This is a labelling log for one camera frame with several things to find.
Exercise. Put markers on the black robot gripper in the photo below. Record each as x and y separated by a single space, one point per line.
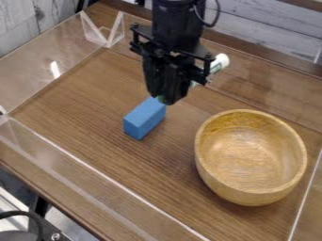
169 45

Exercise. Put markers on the blue foam block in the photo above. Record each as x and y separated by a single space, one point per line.
144 118

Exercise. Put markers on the brown wooden bowl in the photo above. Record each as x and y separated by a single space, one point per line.
252 157

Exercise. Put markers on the green dry erase marker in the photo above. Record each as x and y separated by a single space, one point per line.
200 75

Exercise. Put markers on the black metal table bracket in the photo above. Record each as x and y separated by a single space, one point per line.
42 226

